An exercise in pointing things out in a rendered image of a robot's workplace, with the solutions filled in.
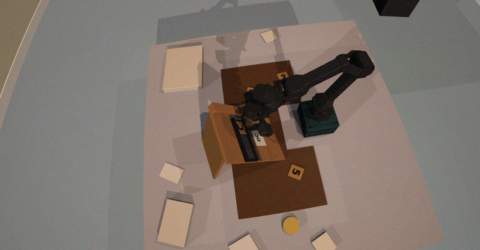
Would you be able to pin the orange square tile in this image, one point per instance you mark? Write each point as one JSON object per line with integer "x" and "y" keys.
{"x": 295, "y": 172}

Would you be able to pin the white paper ticket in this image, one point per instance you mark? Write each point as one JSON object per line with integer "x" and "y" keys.
{"x": 258, "y": 139}

